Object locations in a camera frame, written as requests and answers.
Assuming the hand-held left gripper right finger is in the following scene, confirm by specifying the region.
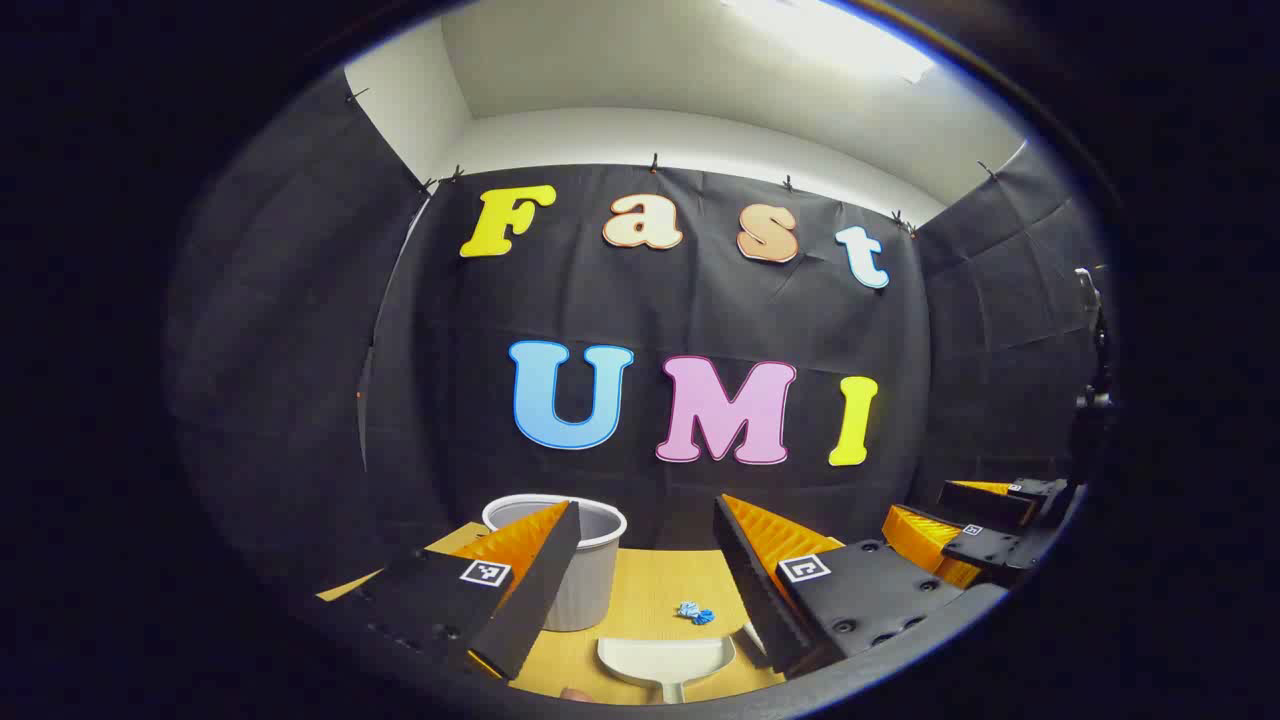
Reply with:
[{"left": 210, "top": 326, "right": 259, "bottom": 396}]
[{"left": 712, "top": 493, "right": 1009, "bottom": 681}]

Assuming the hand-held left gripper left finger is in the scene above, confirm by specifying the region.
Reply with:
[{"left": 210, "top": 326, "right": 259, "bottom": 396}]
[{"left": 318, "top": 500, "right": 583, "bottom": 683}]

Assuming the grey ribbed garbage bin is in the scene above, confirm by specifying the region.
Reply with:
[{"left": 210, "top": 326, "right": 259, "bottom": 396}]
[{"left": 482, "top": 493, "right": 629, "bottom": 633}]

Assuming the white plastic dustpan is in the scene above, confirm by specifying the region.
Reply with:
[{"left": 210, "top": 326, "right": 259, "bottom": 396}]
[{"left": 597, "top": 636, "right": 738, "bottom": 705}]

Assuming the wooden desktop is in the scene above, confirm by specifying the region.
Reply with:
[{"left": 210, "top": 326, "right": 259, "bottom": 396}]
[{"left": 316, "top": 520, "right": 851, "bottom": 706}]

